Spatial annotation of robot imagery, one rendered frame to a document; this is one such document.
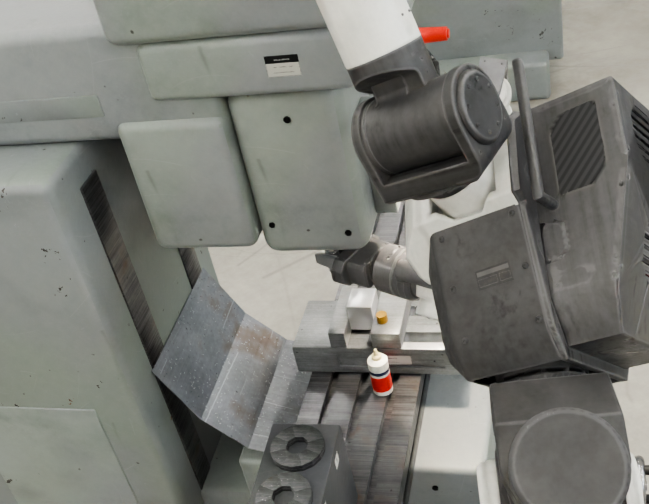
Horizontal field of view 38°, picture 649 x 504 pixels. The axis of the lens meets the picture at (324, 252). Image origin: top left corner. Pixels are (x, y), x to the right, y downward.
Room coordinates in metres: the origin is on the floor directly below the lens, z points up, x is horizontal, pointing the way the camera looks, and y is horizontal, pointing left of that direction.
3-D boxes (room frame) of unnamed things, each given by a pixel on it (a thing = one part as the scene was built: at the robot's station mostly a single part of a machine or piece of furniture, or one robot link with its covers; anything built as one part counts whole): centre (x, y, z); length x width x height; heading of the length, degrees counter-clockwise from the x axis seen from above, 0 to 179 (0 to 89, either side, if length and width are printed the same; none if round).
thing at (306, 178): (1.40, -0.02, 1.47); 0.21 x 0.19 x 0.32; 160
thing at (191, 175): (1.47, 0.16, 1.47); 0.24 x 0.19 x 0.26; 160
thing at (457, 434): (1.40, -0.02, 0.78); 0.50 x 0.35 x 0.12; 70
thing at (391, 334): (1.45, -0.11, 1.01); 0.15 x 0.06 x 0.04; 160
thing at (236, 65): (1.41, 0.01, 1.68); 0.34 x 0.24 x 0.10; 70
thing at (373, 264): (1.33, -0.09, 1.24); 0.13 x 0.12 x 0.10; 135
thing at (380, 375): (1.35, -0.05, 0.98); 0.04 x 0.04 x 0.11
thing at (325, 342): (1.46, -0.08, 0.98); 0.35 x 0.15 x 0.11; 70
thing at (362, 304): (1.47, -0.05, 1.03); 0.06 x 0.05 x 0.06; 160
